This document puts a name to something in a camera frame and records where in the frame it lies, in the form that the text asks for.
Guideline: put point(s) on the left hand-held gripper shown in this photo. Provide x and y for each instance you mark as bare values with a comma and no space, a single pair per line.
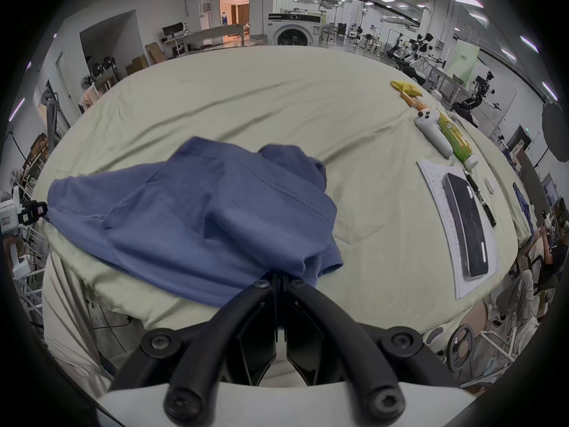
8,218

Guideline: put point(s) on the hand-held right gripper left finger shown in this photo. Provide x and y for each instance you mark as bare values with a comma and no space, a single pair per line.
231,323

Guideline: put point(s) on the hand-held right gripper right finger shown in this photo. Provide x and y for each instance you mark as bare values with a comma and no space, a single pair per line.
333,323

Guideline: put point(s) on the blue shirt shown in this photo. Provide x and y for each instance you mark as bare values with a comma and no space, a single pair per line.
200,220

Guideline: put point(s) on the white paper sheet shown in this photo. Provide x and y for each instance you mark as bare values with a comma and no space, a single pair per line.
444,220

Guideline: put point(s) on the black pen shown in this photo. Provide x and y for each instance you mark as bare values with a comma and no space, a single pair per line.
482,200

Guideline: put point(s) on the brown carton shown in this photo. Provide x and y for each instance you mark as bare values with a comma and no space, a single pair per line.
154,51

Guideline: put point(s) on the small white block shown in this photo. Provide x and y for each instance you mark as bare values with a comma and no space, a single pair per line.
488,185

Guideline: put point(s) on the white hand controller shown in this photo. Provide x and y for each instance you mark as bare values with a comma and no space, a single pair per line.
433,134

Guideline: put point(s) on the green bottle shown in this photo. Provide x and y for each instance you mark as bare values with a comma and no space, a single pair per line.
455,138

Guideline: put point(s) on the bed with pale green sheet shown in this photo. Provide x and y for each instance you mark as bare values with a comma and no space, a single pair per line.
266,100

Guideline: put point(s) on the desk with monitor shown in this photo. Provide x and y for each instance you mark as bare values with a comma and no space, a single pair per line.
173,34

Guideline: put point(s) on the orange packet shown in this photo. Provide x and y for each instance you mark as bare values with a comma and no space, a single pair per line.
415,101

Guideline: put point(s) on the long pale table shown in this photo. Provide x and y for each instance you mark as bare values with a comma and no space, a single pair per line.
218,31

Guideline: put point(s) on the white and black robot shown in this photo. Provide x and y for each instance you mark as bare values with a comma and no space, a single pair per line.
418,51

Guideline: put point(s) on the green banner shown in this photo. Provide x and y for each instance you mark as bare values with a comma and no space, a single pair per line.
464,60

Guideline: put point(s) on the white washing machine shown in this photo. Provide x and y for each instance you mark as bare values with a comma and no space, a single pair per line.
295,29

